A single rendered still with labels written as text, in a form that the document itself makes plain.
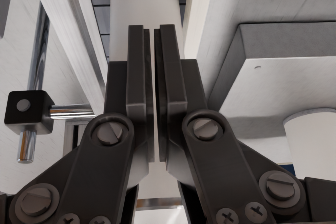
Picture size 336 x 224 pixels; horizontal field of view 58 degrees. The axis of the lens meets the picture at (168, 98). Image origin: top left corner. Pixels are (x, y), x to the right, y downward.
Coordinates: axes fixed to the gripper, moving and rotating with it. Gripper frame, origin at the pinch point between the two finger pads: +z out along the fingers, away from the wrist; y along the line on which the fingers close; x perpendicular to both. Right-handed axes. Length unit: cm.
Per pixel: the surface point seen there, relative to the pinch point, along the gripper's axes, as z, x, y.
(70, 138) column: 30, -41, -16
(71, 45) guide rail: 5.7, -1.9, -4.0
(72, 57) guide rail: 6.1, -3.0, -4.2
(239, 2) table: 22.2, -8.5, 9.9
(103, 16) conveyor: 16.1, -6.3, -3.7
